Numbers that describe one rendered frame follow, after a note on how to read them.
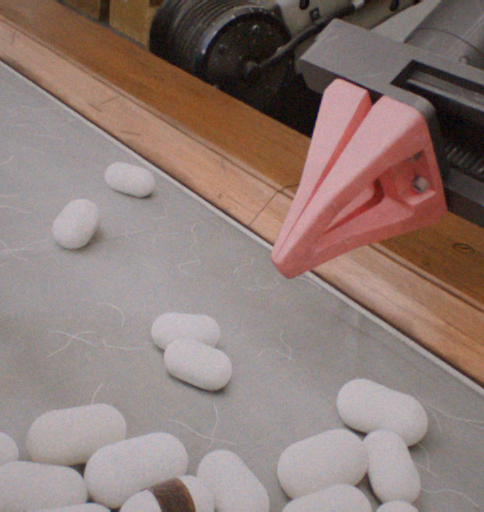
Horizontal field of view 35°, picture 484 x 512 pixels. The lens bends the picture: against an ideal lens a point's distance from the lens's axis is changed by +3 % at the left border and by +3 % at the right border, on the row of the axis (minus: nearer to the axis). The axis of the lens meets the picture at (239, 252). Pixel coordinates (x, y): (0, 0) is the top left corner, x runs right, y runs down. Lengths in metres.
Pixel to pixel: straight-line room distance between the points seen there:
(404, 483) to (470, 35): 0.18
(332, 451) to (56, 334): 0.14
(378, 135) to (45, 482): 0.17
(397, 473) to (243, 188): 0.25
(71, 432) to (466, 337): 0.21
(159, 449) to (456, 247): 0.24
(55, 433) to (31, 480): 0.02
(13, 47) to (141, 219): 0.31
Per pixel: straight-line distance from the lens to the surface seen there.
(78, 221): 0.43
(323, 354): 0.38
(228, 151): 0.53
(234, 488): 0.28
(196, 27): 0.85
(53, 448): 0.29
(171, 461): 0.28
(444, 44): 0.33
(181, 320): 0.35
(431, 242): 0.46
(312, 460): 0.29
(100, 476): 0.28
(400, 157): 0.31
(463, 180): 0.34
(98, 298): 0.40
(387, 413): 0.33
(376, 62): 0.33
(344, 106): 0.32
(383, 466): 0.31
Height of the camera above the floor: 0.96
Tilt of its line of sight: 29 degrees down
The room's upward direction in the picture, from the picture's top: 10 degrees clockwise
